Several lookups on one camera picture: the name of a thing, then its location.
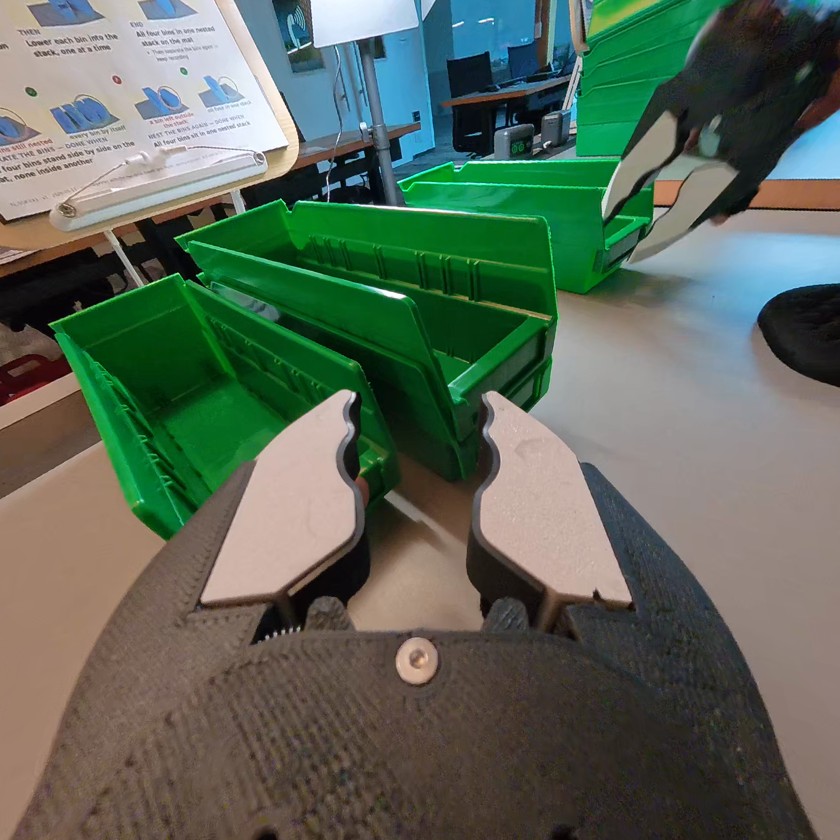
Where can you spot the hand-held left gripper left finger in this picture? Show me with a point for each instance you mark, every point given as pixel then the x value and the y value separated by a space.
pixel 289 518

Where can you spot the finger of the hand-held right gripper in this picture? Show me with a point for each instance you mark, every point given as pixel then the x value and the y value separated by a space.
pixel 695 203
pixel 646 154

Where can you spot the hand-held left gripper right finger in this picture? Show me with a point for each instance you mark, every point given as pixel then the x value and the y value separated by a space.
pixel 551 525

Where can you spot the green plastic bin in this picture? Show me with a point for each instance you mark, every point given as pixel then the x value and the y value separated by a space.
pixel 394 243
pixel 525 210
pixel 512 407
pixel 197 394

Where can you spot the person's right forearm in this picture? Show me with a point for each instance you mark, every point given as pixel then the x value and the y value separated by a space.
pixel 823 111

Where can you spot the wooden office desk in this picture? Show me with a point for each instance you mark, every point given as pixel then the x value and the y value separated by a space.
pixel 512 92

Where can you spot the grey desk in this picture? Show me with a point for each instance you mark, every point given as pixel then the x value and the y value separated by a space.
pixel 689 459

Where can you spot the person's left hand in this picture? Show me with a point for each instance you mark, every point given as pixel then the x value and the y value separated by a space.
pixel 363 492

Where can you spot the stack of green crates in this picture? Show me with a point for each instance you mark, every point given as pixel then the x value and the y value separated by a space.
pixel 623 65

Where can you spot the light wooden display board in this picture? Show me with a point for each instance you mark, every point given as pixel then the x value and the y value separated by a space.
pixel 579 26

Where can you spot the black office chair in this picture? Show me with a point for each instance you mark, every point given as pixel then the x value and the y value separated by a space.
pixel 523 60
pixel 469 79

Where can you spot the black textured armrest pad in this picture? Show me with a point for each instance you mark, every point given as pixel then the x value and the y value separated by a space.
pixel 807 334

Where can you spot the red tool bag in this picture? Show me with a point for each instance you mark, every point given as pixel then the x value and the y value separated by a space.
pixel 33 380

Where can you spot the instruction sheet on board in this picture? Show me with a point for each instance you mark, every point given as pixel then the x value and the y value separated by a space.
pixel 292 131

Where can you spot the printed instruction sheet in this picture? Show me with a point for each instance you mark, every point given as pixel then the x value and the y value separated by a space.
pixel 131 79

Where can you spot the blue wall poster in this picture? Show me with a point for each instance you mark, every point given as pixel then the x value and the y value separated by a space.
pixel 298 33

